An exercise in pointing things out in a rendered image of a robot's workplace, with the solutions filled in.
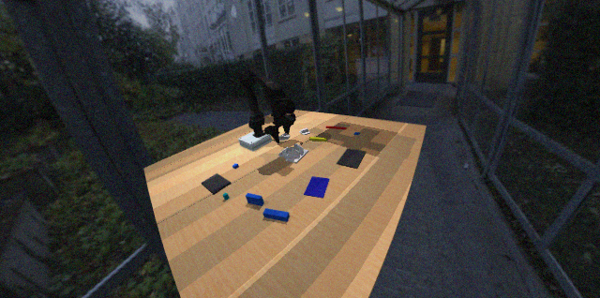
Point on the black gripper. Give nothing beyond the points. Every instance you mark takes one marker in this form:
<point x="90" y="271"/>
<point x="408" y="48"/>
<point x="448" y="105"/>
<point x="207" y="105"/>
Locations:
<point x="273" y="130"/>

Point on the blue flat square pad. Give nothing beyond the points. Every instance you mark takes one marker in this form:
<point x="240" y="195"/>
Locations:
<point x="317" y="187"/>

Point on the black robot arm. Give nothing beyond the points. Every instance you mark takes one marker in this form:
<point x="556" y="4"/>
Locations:
<point x="277" y="97"/>

